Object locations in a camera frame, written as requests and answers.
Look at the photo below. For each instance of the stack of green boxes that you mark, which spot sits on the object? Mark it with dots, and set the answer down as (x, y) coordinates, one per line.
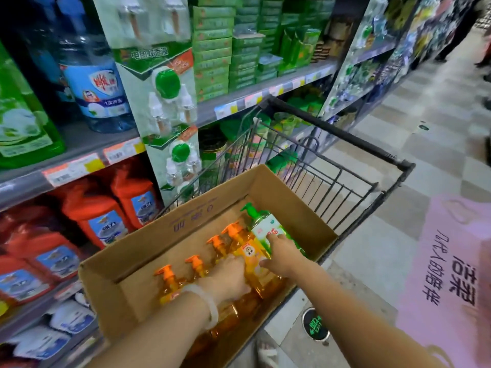
(222, 49)

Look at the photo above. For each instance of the brown cardboard box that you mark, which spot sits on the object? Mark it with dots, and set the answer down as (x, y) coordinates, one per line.
(153, 245)

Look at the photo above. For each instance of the person's left hand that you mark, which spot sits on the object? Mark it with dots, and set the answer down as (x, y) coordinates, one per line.
(226, 279)

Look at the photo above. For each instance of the distant shelves of goods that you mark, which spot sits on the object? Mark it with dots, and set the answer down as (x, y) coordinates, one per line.
(383, 42)

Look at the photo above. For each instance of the pink shopping bag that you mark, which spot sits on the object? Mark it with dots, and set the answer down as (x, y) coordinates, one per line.
(441, 272)

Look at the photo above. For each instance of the red detergent jug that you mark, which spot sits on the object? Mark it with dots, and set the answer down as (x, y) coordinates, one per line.
(21, 279)
(46, 252)
(98, 222)
(136, 199)

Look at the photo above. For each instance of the dark round tin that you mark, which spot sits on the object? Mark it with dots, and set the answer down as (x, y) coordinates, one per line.
(211, 153)

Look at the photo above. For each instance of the round green floor sticker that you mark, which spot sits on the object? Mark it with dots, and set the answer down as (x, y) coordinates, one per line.
(315, 324)

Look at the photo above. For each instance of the row of shelf price labels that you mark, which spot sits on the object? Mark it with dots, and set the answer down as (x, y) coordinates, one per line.
(75, 169)

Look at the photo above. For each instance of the green pump soap bottle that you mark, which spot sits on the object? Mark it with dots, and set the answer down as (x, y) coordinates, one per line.
(268, 226)

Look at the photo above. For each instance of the grey metal store shelf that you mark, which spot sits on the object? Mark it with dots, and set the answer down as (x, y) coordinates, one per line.
(88, 139)

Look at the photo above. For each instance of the person's right hand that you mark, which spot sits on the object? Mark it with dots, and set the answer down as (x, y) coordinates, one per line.
(285, 258)

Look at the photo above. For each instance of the person's left fingers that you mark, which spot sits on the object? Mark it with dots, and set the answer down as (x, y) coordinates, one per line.
(241, 270)

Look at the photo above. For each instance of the person's right forearm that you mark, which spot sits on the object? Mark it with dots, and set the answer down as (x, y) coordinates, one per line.
(353, 318)

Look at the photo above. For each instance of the person's shoe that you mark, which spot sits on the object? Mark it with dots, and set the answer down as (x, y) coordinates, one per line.
(267, 354)

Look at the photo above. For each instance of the mosquito repellent blister pack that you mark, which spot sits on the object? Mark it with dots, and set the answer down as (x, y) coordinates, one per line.
(142, 19)
(178, 160)
(165, 88)

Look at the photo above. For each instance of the green detergent bottle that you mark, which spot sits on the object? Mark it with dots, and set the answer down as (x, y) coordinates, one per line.
(23, 122)

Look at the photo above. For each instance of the white refill pouch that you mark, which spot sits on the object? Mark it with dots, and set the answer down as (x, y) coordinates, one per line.
(73, 316)
(40, 343)

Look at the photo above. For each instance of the person's right thumb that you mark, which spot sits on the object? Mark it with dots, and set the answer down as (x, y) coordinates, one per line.
(266, 263)

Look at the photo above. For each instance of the large clear blue water bottle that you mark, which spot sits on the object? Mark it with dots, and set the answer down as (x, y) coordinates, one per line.
(96, 84)

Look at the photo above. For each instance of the person's left forearm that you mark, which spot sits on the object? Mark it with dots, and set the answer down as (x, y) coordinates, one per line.
(161, 333)

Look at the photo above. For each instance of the group of green shelf bottles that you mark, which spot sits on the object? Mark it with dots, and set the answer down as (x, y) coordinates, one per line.
(280, 122)

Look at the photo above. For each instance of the orange pump soap bottle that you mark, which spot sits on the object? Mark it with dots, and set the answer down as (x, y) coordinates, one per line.
(218, 247)
(249, 252)
(196, 266)
(168, 283)

